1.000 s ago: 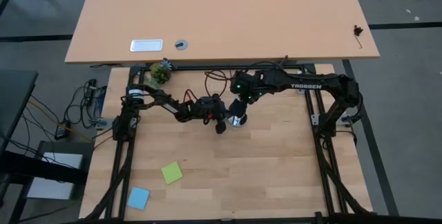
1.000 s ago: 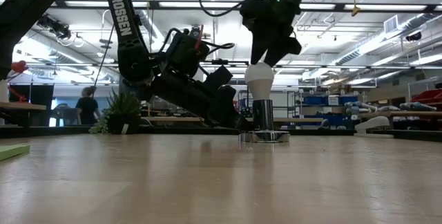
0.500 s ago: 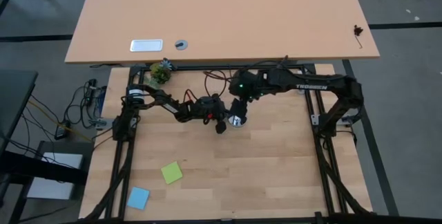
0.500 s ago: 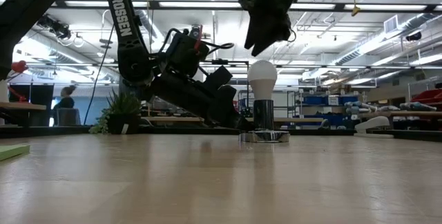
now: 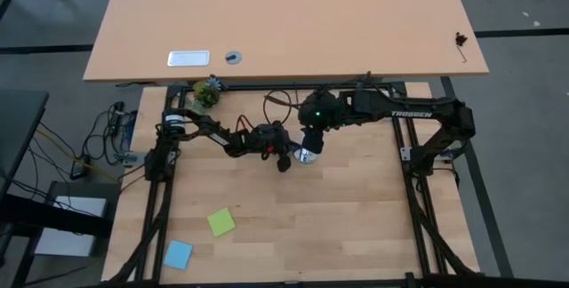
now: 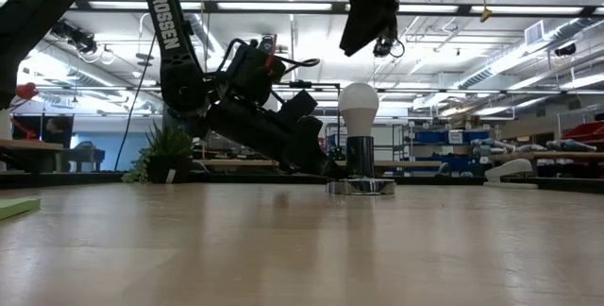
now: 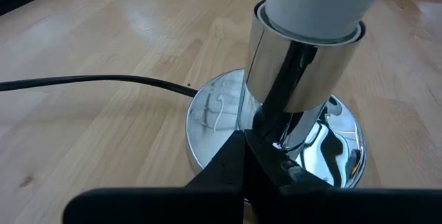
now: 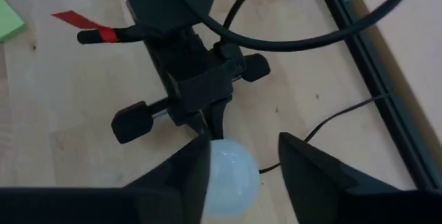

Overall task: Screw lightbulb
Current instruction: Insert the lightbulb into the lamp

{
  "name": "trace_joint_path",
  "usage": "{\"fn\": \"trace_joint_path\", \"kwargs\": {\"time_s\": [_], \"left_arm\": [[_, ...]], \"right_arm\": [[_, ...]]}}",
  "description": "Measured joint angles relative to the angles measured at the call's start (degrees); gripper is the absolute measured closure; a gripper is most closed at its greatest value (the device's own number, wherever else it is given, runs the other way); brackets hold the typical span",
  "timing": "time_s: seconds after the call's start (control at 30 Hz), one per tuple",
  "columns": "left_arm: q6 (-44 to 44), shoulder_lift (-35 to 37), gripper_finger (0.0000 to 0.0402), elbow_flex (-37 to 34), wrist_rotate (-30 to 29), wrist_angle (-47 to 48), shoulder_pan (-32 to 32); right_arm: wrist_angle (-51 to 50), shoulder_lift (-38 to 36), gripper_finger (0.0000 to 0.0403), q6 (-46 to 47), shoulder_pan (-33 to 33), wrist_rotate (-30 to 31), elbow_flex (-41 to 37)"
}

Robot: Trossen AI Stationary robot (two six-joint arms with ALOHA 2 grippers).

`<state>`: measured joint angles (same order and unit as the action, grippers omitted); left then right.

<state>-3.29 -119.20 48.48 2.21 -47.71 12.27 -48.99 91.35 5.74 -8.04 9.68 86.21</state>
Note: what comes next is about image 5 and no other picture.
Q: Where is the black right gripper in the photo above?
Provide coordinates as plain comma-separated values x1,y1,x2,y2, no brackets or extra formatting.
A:
297,90,341,155

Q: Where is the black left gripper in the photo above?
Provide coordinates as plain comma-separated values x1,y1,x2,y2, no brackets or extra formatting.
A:
239,123,304,173

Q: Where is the chrome lamp socket base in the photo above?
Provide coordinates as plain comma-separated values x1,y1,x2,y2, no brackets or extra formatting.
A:
293,144,321,166

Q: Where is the green sticky note pad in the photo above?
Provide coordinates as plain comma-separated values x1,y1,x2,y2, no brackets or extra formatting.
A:
206,206,236,238

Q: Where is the green potted plant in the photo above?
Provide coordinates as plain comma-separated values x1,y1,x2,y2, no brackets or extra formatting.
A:
185,74,223,115

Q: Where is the large wooden desk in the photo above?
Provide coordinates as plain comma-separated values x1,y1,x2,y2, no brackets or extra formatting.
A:
83,0,490,84

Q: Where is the silver rectangular plate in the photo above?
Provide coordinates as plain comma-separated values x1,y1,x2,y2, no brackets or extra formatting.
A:
166,50,211,68

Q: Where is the blue sticky note pad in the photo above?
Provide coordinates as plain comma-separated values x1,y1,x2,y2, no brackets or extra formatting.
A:
163,239,195,271

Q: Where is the black power strip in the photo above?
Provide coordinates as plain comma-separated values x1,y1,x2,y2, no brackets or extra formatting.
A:
110,100,134,138

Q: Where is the small black tool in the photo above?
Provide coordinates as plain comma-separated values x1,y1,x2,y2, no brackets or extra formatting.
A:
453,31,469,64

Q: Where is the black power adapter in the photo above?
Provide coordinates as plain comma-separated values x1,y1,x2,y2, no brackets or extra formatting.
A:
69,154,92,180

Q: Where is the white box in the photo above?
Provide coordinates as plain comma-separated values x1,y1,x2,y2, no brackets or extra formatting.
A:
35,195,108,258

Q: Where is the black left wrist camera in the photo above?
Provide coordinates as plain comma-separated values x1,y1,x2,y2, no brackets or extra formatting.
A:
253,123,285,146

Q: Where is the black aluminium table frame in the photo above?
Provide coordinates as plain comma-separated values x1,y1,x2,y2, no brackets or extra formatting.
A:
84,81,569,288

